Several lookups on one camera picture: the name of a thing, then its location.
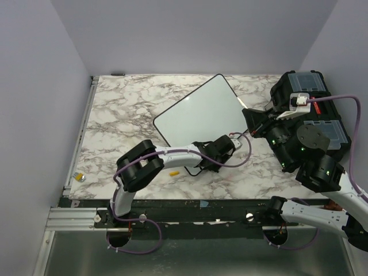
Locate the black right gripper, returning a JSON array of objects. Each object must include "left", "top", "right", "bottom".
[{"left": 242, "top": 105, "right": 292, "bottom": 169}]

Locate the white whiteboard marker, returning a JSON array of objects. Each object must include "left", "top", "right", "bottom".
[{"left": 237, "top": 97, "right": 248, "bottom": 109}]

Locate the white whiteboard with black frame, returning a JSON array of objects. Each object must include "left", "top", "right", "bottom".
[{"left": 152, "top": 74, "right": 251, "bottom": 177}]

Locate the yellow marker cap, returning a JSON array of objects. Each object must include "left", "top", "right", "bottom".
[{"left": 169, "top": 171, "right": 179, "bottom": 177}]

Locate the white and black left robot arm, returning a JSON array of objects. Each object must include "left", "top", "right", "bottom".
[{"left": 108, "top": 135, "right": 242, "bottom": 227}]

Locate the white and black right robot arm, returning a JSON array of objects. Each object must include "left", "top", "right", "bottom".
[{"left": 242, "top": 109, "right": 367, "bottom": 251}]

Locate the blue tape piece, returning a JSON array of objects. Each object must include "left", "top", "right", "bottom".
[{"left": 200, "top": 200, "right": 209, "bottom": 208}]

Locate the black plastic toolbox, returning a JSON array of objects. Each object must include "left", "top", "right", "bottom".
[{"left": 270, "top": 70, "right": 351, "bottom": 162}]

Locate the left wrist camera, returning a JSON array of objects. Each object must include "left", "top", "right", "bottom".
[{"left": 228, "top": 133, "right": 243, "bottom": 151}]

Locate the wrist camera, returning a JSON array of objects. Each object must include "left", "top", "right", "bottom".
[
  {"left": 276, "top": 93, "right": 311, "bottom": 120},
  {"left": 228, "top": 133, "right": 243, "bottom": 151}
]

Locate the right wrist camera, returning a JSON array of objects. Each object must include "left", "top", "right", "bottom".
[{"left": 276, "top": 93, "right": 311, "bottom": 120}]

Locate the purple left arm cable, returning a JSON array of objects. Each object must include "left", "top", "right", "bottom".
[{"left": 106, "top": 131, "right": 254, "bottom": 254}]

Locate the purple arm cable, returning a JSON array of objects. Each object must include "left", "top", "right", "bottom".
[
  {"left": 106, "top": 131, "right": 254, "bottom": 254},
  {"left": 263, "top": 94, "right": 368, "bottom": 251}
]

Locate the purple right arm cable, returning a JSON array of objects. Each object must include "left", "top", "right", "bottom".
[{"left": 263, "top": 94, "right": 368, "bottom": 251}]

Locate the aluminium frame profile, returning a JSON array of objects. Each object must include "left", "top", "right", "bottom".
[{"left": 33, "top": 76, "right": 99, "bottom": 275}]

